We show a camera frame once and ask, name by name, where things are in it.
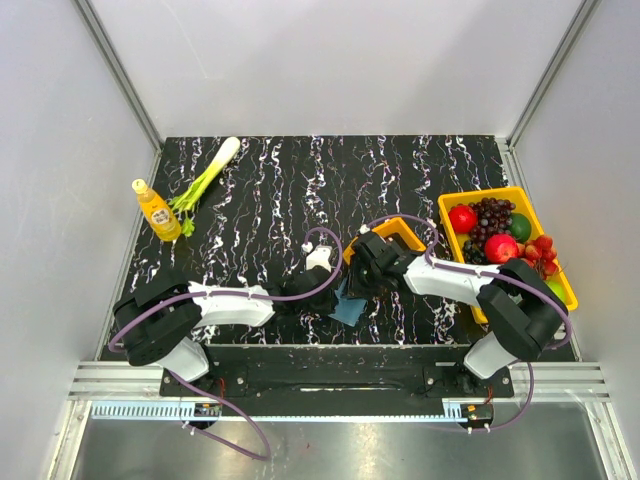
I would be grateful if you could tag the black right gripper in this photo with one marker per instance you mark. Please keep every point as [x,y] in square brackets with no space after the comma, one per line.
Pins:
[357,263]

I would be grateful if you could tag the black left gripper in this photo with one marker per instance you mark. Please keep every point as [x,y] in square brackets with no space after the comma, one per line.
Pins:
[328,306]

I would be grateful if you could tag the small orange card bin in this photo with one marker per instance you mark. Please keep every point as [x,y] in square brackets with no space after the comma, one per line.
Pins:
[397,229]

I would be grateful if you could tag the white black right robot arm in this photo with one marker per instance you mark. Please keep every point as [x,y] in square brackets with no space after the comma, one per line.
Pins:
[523,312]

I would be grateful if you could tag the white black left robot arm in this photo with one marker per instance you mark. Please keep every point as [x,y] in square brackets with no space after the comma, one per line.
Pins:
[155,322]

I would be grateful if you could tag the red apple left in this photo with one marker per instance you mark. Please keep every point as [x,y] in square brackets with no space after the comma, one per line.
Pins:
[463,219]

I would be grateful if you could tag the red apple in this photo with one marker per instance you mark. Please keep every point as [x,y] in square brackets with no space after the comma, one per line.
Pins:
[500,248]
[463,219]

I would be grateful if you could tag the black marble pattern mat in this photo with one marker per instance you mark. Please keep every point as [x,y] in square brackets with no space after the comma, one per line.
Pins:
[281,191]

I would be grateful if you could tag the red apple centre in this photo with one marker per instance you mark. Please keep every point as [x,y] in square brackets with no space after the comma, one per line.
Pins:
[500,248]

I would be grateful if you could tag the dark purple grape bunch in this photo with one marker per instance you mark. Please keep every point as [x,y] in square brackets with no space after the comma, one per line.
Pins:
[493,218]

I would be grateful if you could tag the dark green avocado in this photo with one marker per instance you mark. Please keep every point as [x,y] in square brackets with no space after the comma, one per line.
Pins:
[520,227]

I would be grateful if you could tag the green white leek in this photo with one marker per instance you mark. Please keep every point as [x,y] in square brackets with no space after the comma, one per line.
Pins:
[185,203]

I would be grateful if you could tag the light green apple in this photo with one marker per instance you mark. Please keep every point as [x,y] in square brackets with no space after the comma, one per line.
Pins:
[557,289]

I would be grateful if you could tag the yellow juice bottle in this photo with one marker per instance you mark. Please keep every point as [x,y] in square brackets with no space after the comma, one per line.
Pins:
[157,212]

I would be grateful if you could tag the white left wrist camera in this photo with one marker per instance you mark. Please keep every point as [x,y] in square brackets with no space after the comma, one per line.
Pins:
[317,256]

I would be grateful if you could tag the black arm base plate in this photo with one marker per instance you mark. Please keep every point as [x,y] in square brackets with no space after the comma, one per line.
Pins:
[436,370]

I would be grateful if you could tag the white slotted cable duct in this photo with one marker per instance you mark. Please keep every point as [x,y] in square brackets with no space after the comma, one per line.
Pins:
[196,411]

